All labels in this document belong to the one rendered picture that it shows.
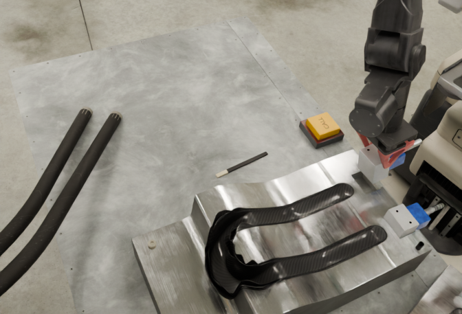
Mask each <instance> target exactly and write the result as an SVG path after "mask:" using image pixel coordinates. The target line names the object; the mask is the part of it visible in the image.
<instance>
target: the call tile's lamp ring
mask: <svg viewBox="0 0 462 314"><path fill-rule="evenodd" d="M306 121H307V120H303V121H301V123H302V124H303V126H304V127H305V128H306V129H307V131H308V132H309V134H310V135H311V136H312V137H313V139H314V140H315V141H316V143H317V144H319V143H321V142H325V141H327V140H330V139H333V138H335V137H339V136H341V135H344V133H343V132H342V131H341V130H340V131H339V132H340V133H339V134H337V135H333V136H331V137H328V138H325V139H322V140H319V141H318V140H317V138H316V137H315V136H314V134H313V133H312V132H311V131H310V129H309V128H308V126H307V125H306V124H305V122H306Z"/></svg>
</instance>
